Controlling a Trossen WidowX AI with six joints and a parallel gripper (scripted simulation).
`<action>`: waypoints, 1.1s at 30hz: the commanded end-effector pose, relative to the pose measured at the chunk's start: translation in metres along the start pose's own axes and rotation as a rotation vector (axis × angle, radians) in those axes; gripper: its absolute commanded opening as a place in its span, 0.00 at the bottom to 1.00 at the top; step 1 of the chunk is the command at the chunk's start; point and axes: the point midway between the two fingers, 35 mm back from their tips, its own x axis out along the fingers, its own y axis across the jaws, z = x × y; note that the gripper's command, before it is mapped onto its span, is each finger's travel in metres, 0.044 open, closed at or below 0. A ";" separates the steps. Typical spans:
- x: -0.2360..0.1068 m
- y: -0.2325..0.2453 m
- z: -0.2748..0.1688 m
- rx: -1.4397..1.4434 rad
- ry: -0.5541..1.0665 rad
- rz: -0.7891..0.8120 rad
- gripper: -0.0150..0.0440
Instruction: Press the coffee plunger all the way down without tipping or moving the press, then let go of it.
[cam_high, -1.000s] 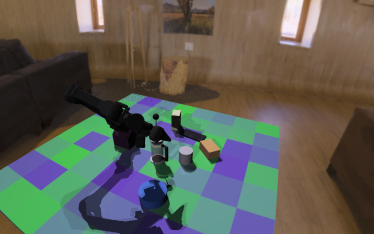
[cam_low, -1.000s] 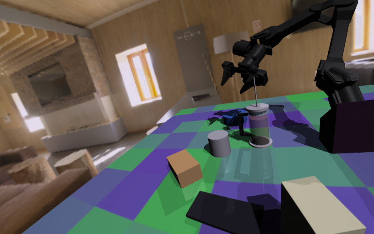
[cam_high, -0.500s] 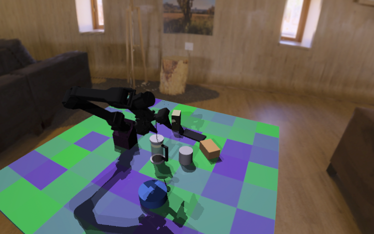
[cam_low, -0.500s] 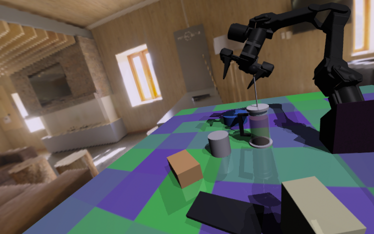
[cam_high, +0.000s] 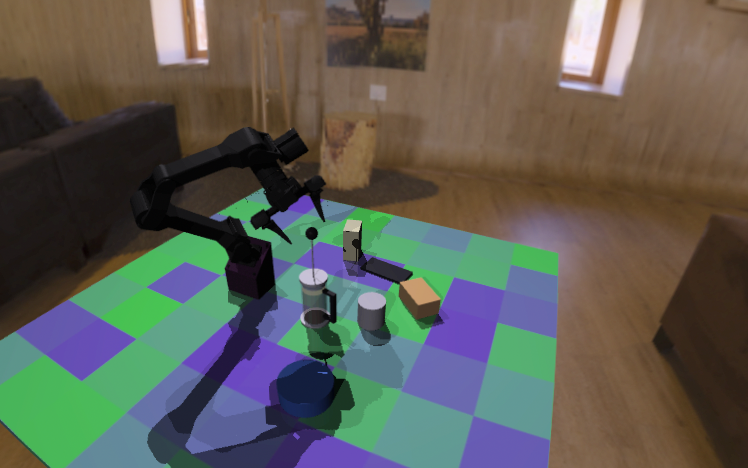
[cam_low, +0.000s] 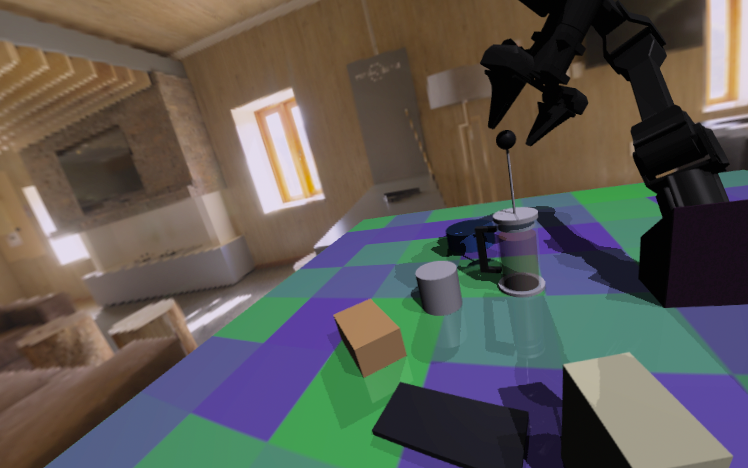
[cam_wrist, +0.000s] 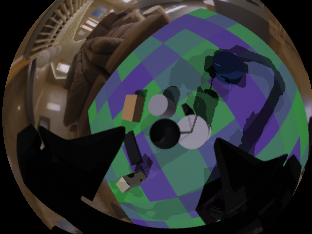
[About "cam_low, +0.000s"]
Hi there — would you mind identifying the brown cube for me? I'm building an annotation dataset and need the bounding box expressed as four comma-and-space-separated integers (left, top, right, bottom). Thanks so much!
333, 299, 407, 378

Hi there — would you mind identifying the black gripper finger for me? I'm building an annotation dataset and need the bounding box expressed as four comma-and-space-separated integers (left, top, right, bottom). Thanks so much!
526, 102, 576, 146
484, 70, 527, 130

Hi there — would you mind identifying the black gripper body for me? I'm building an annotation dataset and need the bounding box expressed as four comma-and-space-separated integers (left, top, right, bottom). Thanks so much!
480, 22, 588, 115

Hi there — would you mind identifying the glass french press with black knob plunger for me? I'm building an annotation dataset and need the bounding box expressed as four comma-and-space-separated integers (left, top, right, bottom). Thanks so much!
475, 130, 546, 298

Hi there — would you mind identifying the blue short cylinder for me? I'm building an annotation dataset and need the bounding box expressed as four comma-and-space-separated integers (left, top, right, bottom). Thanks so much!
446, 219, 496, 253

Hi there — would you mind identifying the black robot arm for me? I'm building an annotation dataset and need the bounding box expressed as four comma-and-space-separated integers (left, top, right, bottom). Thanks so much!
518, 0, 730, 217

